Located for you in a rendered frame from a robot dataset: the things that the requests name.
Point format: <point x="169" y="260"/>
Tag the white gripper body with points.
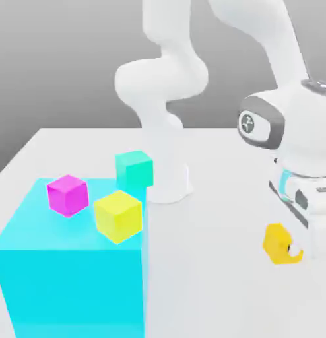
<point x="297" y="215"/>

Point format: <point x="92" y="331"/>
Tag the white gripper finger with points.
<point x="301" y="244"/>

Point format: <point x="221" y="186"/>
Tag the small orange cube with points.
<point x="275" y="244"/>

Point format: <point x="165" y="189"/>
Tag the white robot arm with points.
<point x="163" y="84"/>

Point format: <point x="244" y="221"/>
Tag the small teal cube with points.
<point x="135" y="169"/>

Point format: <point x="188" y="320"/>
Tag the small yellow cube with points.
<point x="118" y="217"/>

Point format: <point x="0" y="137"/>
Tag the small magenta cube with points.
<point x="68" y="196"/>

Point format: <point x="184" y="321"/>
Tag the large cyan box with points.
<point x="68" y="277"/>

